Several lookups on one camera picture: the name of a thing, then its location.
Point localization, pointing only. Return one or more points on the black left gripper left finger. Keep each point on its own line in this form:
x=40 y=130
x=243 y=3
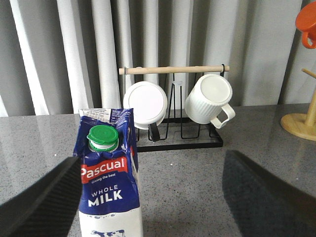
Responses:
x=47 y=208

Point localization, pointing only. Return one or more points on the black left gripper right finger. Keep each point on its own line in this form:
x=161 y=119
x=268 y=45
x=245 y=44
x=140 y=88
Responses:
x=263 y=205

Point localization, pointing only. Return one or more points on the blue Pascual milk carton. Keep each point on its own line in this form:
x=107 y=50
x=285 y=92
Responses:
x=106 y=147

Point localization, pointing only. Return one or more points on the wooden mug tree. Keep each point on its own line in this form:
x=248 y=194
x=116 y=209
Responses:
x=302 y=125

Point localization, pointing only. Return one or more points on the white ribbed mug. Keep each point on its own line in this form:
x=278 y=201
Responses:
x=208 y=102

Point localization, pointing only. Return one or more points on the grey curtain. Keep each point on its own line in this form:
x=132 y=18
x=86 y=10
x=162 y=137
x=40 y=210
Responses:
x=58 y=56

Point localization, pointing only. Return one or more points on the orange enamel mug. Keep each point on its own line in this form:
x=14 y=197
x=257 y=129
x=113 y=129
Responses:
x=306 y=24

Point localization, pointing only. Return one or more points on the black wire cup rack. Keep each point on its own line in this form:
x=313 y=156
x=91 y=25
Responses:
x=175 y=118

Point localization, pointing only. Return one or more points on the white mug black handle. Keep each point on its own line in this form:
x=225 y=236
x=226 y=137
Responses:
x=149 y=104

